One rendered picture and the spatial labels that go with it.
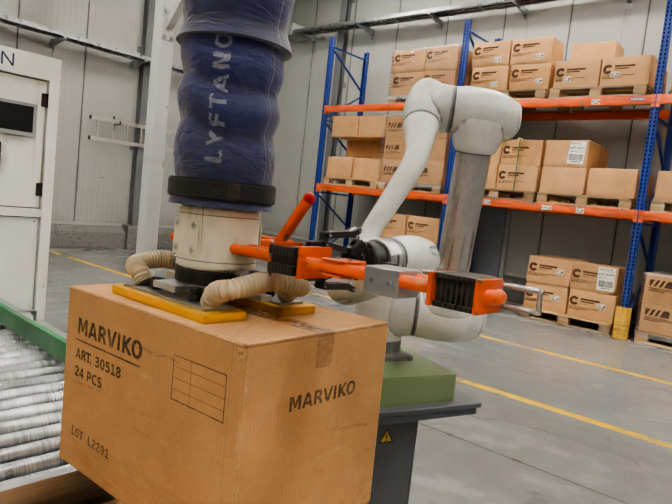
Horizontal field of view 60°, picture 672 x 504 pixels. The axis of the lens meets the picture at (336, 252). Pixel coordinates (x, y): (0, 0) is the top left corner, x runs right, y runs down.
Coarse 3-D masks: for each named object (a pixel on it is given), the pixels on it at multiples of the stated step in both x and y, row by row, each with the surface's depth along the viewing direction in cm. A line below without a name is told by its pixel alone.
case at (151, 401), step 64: (128, 320) 115; (256, 320) 112; (320, 320) 118; (64, 384) 132; (128, 384) 115; (192, 384) 102; (256, 384) 95; (320, 384) 108; (64, 448) 132; (128, 448) 115; (192, 448) 102; (256, 448) 97; (320, 448) 111
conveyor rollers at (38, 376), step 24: (0, 336) 260; (0, 360) 228; (24, 360) 233; (48, 360) 233; (0, 384) 203; (24, 384) 208; (48, 384) 207; (0, 408) 186; (24, 408) 184; (48, 408) 189; (0, 432) 170; (24, 432) 168; (48, 432) 172; (0, 456) 154; (24, 456) 158; (48, 456) 155; (0, 480) 146
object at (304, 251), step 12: (276, 252) 105; (288, 252) 103; (300, 252) 103; (312, 252) 105; (324, 252) 107; (276, 264) 105; (288, 264) 104; (300, 264) 103; (300, 276) 103; (312, 276) 105; (324, 276) 108
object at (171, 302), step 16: (112, 288) 126; (128, 288) 123; (144, 288) 122; (160, 288) 122; (192, 288) 113; (160, 304) 113; (176, 304) 110; (192, 304) 110; (224, 304) 113; (192, 320) 106; (208, 320) 104; (224, 320) 107; (240, 320) 110
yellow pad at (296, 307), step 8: (272, 296) 128; (240, 304) 127; (248, 304) 125; (256, 304) 123; (264, 304) 122; (272, 304) 121; (280, 304) 121; (288, 304) 123; (296, 304) 124; (304, 304) 125; (272, 312) 120; (280, 312) 118; (288, 312) 119; (296, 312) 121; (304, 312) 123; (312, 312) 125
